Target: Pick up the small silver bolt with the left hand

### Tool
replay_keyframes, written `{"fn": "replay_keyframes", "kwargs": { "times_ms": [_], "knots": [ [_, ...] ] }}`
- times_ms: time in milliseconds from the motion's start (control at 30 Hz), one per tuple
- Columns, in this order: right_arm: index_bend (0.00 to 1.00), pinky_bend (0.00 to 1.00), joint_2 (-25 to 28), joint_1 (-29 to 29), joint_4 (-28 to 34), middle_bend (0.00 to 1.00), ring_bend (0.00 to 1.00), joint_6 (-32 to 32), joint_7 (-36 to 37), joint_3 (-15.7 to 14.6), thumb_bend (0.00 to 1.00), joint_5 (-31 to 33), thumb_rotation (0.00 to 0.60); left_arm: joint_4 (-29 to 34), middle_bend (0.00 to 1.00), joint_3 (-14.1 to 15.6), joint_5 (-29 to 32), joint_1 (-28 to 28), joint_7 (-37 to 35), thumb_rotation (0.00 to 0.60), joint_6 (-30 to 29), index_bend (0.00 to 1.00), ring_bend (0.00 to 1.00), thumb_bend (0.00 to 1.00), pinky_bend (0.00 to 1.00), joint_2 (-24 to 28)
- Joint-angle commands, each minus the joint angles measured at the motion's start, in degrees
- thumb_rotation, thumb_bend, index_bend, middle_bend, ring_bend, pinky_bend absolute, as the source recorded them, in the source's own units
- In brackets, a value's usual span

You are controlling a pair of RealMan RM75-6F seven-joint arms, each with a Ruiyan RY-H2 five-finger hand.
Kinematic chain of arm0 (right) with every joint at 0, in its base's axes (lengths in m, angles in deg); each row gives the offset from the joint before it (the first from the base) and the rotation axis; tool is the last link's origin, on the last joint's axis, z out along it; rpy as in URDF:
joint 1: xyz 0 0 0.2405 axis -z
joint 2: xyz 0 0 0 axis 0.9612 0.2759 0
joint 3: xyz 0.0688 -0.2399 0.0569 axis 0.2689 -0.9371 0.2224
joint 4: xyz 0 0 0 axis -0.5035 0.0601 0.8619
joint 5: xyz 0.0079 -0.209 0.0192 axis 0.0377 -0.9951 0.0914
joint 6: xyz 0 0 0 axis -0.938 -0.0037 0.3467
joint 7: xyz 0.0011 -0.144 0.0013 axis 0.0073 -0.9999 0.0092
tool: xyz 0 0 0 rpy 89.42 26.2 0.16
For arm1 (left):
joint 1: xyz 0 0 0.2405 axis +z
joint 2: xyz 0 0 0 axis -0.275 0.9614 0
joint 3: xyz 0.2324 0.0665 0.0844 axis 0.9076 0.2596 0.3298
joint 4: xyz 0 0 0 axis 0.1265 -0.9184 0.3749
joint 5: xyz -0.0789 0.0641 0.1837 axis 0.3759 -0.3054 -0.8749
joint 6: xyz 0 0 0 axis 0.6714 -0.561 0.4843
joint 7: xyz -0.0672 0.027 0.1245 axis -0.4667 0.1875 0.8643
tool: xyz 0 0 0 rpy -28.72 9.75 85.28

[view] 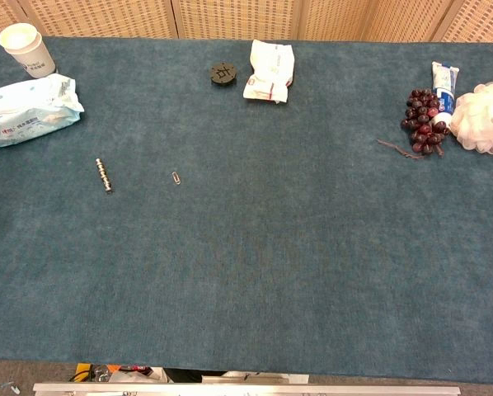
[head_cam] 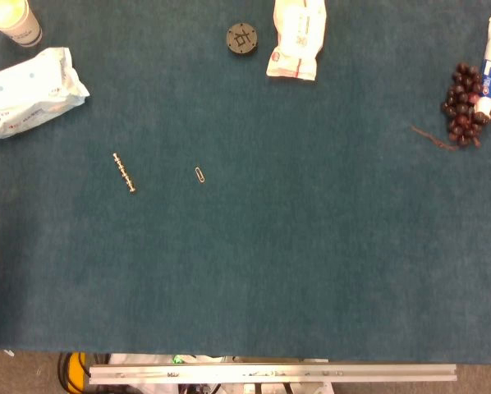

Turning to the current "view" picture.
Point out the white blue toothpaste tube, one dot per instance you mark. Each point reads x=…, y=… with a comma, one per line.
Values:
x=444, y=93

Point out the white red snack packet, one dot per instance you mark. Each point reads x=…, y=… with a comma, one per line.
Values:
x=268, y=71

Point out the white paper cup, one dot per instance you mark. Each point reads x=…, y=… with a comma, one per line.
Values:
x=26, y=48

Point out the blue felt table mat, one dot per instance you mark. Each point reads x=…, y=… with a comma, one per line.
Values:
x=246, y=231

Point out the silver paper clip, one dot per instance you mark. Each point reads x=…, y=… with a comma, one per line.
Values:
x=175, y=178

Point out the aluminium profile rail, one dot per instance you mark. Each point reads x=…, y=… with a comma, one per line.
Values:
x=246, y=389

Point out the white wet wipes pack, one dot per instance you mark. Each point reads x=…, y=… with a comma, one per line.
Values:
x=28, y=109

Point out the white mesh bath sponge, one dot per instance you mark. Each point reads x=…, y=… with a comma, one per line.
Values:
x=485, y=117

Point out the black round disc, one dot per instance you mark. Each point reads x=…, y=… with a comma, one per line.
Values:
x=222, y=74

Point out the dark red grape bunch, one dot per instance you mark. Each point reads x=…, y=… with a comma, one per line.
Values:
x=423, y=121

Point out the woven bamboo folding screen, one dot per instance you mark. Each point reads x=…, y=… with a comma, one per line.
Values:
x=246, y=17

